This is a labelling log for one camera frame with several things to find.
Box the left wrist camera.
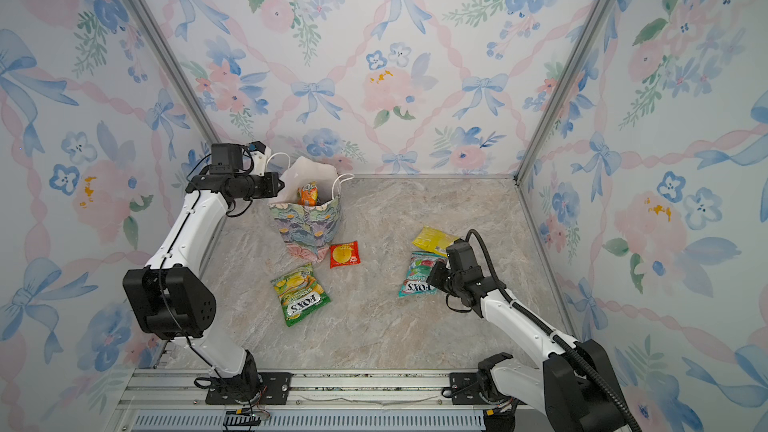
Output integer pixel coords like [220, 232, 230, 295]
[208, 141, 272, 175]

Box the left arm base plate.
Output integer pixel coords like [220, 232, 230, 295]
[205, 372, 293, 406]

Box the green Fox's candy bag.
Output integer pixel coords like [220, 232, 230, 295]
[271, 263, 331, 327]

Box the corner aluminium post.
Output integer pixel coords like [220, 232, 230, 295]
[124, 0, 220, 144]
[514, 0, 615, 188]

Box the yellow snack packet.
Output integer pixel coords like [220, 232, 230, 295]
[412, 226, 459, 257]

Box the orange snack packet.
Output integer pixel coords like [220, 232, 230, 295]
[298, 182, 319, 207]

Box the teal Fox's candy bag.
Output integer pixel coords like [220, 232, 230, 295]
[398, 251, 446, 298]

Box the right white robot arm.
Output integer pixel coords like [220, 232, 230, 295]
[427, 262, 641, 431]

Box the back aluminium floor rail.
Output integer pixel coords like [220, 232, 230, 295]
[353, 172, 517, 182]

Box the floral paper gift bag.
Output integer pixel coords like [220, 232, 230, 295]
[268, 154, 355, 263]

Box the small red snack packet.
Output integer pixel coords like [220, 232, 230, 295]
[330, 241, 361, 268]

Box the black corrugated cable conduit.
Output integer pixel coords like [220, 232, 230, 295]
[464, 228, 643, 432]

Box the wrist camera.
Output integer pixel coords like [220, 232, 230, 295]
[208, 141, 272, 175]
[446, 239, 483, 283]

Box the left corner aluminium post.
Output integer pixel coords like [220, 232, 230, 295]
[124, 0, 220, 144]

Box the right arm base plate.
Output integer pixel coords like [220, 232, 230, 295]
[441, 370, 501, 405]

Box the right corner aluminium post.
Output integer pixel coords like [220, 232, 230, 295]
[514, 0, 615, 188]

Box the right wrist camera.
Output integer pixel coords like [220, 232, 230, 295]
[446, 239, 483, 283]

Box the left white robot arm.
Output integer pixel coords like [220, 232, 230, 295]
[122, 172, 284, 404]

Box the front aluminium base frame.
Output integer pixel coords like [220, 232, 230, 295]
[110, 365, 631, 432]

